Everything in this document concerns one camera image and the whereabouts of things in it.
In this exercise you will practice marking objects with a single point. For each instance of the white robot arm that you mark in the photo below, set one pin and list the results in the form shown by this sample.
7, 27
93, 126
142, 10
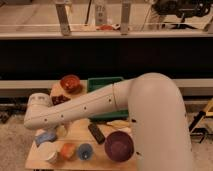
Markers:
157, 114

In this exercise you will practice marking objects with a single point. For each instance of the orange red bowl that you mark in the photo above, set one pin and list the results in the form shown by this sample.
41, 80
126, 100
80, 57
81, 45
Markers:
70, 83

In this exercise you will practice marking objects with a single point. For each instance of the purple bowl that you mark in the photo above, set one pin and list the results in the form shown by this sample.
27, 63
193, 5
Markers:
119, 146

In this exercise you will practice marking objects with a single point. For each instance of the green plastic tray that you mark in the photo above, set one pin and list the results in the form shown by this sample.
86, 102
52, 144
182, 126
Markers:
97, 83

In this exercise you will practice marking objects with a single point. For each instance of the yellow banana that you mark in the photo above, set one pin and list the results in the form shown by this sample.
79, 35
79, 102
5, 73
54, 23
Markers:
119, 124

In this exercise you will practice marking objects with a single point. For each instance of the bunch of dark grapes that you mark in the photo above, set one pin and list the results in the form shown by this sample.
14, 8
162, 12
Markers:
59, 99

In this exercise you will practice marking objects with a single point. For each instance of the black remote control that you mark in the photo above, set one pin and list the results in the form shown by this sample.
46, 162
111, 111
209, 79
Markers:
96, 133

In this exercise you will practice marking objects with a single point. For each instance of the small blue cup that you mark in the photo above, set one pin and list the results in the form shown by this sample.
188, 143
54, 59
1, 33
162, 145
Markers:
85, 151

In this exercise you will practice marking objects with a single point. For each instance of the white cup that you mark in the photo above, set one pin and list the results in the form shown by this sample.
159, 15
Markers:
47, 152

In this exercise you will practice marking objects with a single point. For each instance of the black wheeled stand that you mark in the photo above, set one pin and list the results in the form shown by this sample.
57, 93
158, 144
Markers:
206, 112

